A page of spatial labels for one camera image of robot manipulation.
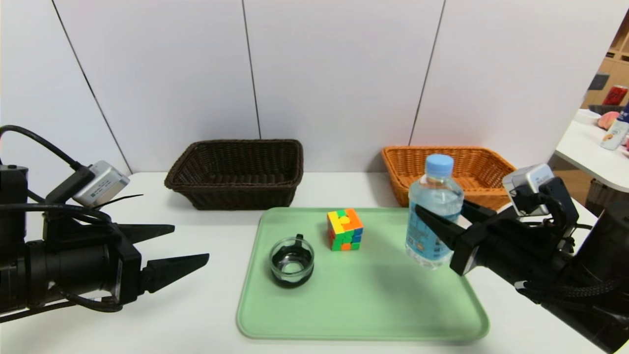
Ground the glass cup with black holder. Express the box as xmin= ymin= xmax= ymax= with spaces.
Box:
xmin=269 ymin=234 xmax=315 ymax=289

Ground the orange wicker basket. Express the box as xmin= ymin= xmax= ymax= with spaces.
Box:
xmin=381 ymin=146 xmax=516 ymax=212

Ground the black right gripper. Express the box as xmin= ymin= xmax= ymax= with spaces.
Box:
xmin=415 ymin=199 xmax=568 ymax=296

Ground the red drink can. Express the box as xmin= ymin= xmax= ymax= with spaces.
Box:
xmin=602 ymin=85 xmax=629 ymax=106

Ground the grey woven bin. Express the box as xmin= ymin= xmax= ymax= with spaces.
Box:
xmin=587 ymin=178 xmax=622 ymax=203

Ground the black camera cable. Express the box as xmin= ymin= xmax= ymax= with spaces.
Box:
xmin=0 ymin=125 xmax=96 ymax=202

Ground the clear water bottle blue cap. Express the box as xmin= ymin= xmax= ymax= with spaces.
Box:
xmin=405 ymin=154 xmax=464 ymax=270

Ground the wooden shelf unit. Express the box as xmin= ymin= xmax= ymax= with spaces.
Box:
xmin=580 ymin=7 xmax=629 ymax=110

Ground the black thin arm cable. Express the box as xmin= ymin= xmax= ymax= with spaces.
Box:
xmin=0 ymin=293 xmax=124 ymax=324

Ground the white bottle with orange print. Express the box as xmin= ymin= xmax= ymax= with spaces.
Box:
xmin=600 ymin=102 xmax=629 ymax=151

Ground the white background table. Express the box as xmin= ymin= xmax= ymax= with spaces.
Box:
xmin=554 ymin=109 xmax=629 ymax=193

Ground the thin black cable tie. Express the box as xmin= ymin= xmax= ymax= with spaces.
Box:
xmin=96 ymin=194 xmax=144 ymax=207

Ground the pink peach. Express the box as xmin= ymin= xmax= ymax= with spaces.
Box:
xmin=597 ymin=111 xmax=621 ymax=131

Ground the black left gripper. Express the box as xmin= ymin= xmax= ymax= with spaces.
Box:
xmin=26 ymin=224 xmax=210 ymax=307

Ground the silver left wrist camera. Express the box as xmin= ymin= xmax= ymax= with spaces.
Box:
xmin=73 ymin=160 xmax=131 ymax=207

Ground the dark brown wicker basket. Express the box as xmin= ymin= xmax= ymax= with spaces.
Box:
xmin=164 ymin=139 xmax=304 ymax=211

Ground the light green plastic tray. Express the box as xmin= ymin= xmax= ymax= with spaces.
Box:
xmin=236 ymin=206 xmax=490 ymax=341

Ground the colourful puzzle cube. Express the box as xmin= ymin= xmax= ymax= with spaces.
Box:
xmin=326 ymin=208 xmax=364 ymax=252

